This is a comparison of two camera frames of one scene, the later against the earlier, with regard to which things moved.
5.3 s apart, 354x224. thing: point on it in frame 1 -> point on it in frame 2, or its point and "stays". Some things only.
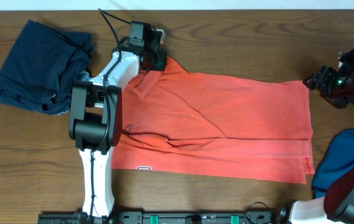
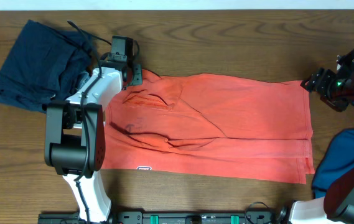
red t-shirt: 178,121 stays
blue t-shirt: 343,150 stays
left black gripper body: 153,62 -> 135,74
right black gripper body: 333,89 stays
